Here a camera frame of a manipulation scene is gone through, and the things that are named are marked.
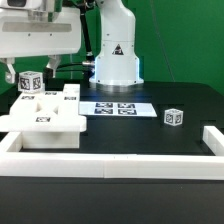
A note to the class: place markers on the white tagged cube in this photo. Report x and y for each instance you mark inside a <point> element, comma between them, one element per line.
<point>30,82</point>
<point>173,117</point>

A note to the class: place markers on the white chair seat block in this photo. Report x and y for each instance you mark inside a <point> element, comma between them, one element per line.
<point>50,140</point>

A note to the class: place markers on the white U-shaped fence frame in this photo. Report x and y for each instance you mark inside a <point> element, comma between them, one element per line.
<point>15,163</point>

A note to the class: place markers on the white tag marker sheet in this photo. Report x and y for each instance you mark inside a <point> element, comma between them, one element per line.
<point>117,109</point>

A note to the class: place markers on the white chair back frame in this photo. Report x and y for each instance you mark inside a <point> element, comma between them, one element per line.
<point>48,111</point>

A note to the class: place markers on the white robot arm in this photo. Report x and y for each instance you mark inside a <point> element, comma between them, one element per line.
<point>117,64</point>

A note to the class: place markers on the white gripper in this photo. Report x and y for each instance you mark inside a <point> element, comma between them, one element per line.
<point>20,36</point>

